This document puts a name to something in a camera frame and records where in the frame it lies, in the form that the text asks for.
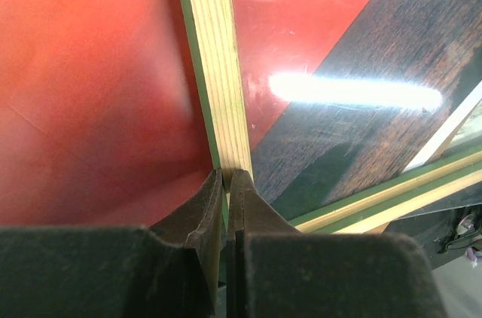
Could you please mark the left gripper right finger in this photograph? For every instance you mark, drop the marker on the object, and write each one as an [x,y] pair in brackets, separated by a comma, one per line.
[274,270]

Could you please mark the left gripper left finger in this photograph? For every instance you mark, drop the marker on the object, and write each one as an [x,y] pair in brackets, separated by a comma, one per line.
[169,269]

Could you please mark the sunset photo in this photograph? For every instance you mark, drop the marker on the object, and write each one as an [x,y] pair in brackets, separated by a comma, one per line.
[100,116]

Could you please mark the green wooden picture frame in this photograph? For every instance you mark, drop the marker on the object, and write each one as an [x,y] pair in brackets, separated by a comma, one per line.
[210,28]

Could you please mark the clear acrylic sheet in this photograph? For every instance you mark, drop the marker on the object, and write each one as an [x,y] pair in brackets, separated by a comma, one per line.
[342,95]

